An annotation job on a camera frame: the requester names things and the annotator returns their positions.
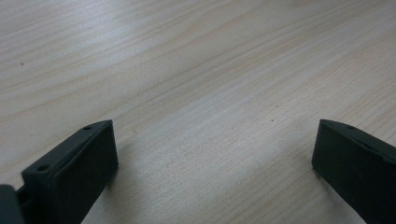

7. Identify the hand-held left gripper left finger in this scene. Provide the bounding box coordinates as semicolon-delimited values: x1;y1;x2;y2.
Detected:
17;119;120;224

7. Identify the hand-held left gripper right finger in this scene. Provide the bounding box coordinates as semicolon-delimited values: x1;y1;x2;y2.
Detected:
311;119;396;224

